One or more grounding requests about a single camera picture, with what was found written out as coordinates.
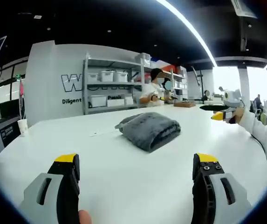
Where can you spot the black stand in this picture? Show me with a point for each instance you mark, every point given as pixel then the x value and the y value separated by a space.
pixel 199 84

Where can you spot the brown flat box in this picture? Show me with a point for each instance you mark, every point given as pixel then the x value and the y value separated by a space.
pixel 184 104

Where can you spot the white paper cup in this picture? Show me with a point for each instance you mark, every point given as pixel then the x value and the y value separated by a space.
pixel 23 127

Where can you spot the group of white storage boxes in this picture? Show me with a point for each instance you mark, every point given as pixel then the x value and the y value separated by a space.
pixel 107 76

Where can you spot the ceiling air conditioner unit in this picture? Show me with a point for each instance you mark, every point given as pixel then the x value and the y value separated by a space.
pixel 244 8

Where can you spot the long ceiling light strip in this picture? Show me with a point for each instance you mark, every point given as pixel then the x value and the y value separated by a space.
pixel 193 30

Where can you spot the grey towel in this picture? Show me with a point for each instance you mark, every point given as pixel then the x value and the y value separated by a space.
pixel 150 129

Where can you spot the grey metal shelving unit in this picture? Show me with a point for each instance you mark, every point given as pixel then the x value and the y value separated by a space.
pixel 111 86

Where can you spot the person's right hand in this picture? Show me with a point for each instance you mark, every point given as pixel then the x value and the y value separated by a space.
pixel 238 116

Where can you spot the dark equipment cabinet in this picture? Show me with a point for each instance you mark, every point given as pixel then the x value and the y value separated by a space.
pixel 1 136

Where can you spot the person's left hand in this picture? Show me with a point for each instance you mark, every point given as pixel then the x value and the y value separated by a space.
pixel 84 217

